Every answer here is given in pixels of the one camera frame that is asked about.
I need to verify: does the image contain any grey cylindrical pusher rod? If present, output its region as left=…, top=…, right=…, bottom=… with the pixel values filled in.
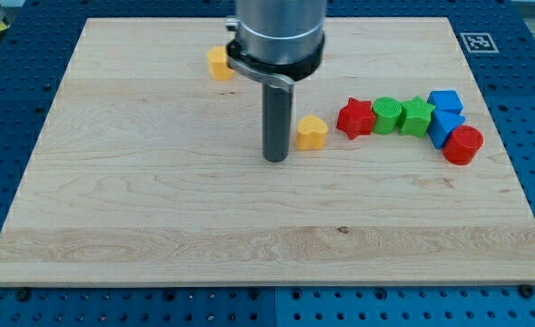
left=262, top=84, right=292, bottom=163

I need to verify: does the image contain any yellow heart block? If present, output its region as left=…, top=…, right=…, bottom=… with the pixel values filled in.
left=295, top=114, right=328, bottom=151

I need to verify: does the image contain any black clamp with metal lever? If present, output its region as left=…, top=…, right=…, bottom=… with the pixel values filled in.
left=225, top=16, right=325, bottom=93

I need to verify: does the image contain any yellow hexagon block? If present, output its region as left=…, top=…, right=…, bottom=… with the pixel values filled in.
left=206, top=45, right=235, bottom=81

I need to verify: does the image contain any red star block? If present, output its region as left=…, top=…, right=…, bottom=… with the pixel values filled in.
left=336, top=97, right=376, bottom=140

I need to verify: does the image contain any green cylinder block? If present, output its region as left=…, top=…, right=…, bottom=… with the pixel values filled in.
left=372, top=97, right=402, bottom=134

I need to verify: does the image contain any green star block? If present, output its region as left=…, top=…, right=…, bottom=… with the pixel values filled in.
left=398, top=96, right=436, bottom=138

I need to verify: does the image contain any wooden board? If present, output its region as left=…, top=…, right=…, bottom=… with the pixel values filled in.
left=0, top=17, right=535, bottom=287

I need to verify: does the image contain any blue triangle block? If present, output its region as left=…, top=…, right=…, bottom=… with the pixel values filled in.
left=427, top=109, right=466, bottom=149

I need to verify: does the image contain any blue cube block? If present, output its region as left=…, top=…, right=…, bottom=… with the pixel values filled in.
left=427, top=90, right=463, bottom=114

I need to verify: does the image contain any red cylinder block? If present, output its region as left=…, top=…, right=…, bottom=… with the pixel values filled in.
left=442, top=125, right=484, bottom=165

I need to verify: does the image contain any white fiducial marker tag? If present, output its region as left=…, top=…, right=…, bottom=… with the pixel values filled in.
left=460, top=32, right=499, bottom=54

